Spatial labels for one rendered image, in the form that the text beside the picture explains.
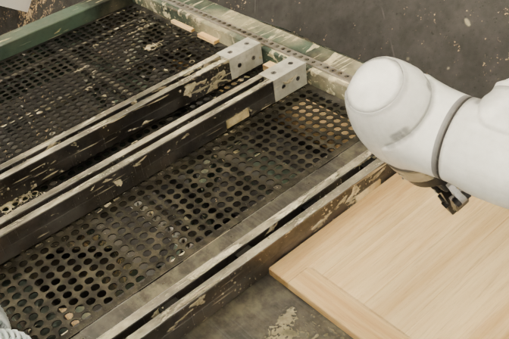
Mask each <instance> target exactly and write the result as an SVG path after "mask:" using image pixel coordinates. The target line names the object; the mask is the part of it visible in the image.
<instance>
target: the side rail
mask: <svg viewBox="0 0 509 339"><path fill-rule="evenodd" d="M132 3H134V2H133V0H85V1H82V2H80V3H77V4H75V5H72V6H70V7H68V8H65V9H63V10H61V11H58V12H55V13H53V14H50V15H48V16H46V17H44V18H41V19H39V20H36V21H34V22H32V23H28V24H27V25H25V26H22V27H19V28H17V29H15V30H12V31H10V32H8V33H5V34H3V35H1V36H0V61H2V60H4V59H6V58H9V57H11V56H13V55H15V54H18V53H20V52H22V51H25V50H27V49H28V48H32V47H33V46H36V45H38V44H40V43H43V42H45V41H48V40H50V39H52V38H54V37H56V36H59V35H61V34H63V33H66V32H68V31H70V30H73V29H75V28H77V27H79V26H82V25H84V24H86V23H89V22H91V21H93V20H96V19H98V18H100V17H103V16H105V15H106V14H110V13H111V12H114V11H116V10H118V9H121V8H123V7H126V6H127V5H130V4H132Z"/></svg>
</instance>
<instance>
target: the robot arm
mask: <svg viewBox="0 0 509 339"><path fill-rule="evenodd" d="M345 107H346V111H347V115H348V118H349V121H350V123H351V126H352V128H353V130H354V131H355V133H356V135H357V136H358V138H359V139H360V140H361V142H362V143H363V144H364V145H365V147H366V148H367V149H368V150H369V151H370V152H371V153H372V154H374V155H375V156H376V157H377V158H379V159H380V160H381V161H383V162H385V163H387V164H388V165H389V166H390V167H391V168H392V169H393V170H394V171H396V172H397V173H398V174H399V175H400V176H401V177H402V179H404V180H407V181H409V182H410V183H411V184H413V185H416V186H418V187H422V188H431V189H433V190H434V192H435V193H437V194H439V193H440V194H439V195H438V198H439V200H440V201H441V204H442V206H443V207H444V208H446V209H447V210H448V211H449V212H450V213H451V214H452V215H454V214H455V213H456V212H458V211H459V210H460V209H461V208H462V207H463V206H465V205H466V204H467V203H468V202H469V198H470V197H471V195H472V196H474V197H477V198H479V199H481V200H483V201H486V202H489V203H491V204H494V205H497V206H500V207H503V208H506V209H509V78H508V79H506V80H502V81H500V82H497V83H496V84H495V86H494V88H493V90H491V91H490V93H488V94H487V95H485V96H484V97H483V98H482V99H480V98H475V97H473V96H470V95H466V94H464V93H462V92H459V91H457V90H455V89H453V88H451V87H449V86H447V85H445V84H443V83H442V82H440V81H438V80H437V79H435V78H433V77H432V76H430V75H429V74H425V73H423V72H422V71H421V70H420V69H418V68H417V67H415V66H414V65H412V64H409V63H408V62H405V61H403V60H400V59H397V58H392V57H386V56H384V57H377V58H373V59H371V60H369V61H367V62H365V63H364V64H362V65H361V66H360V67H359V68H358V69H357V71H356V73H355V74H354V76H353V77H352V79H351V82H350V83H349V85H348V88H347V90H346V91H345ZM457 188H459V189H457Z"/></svg>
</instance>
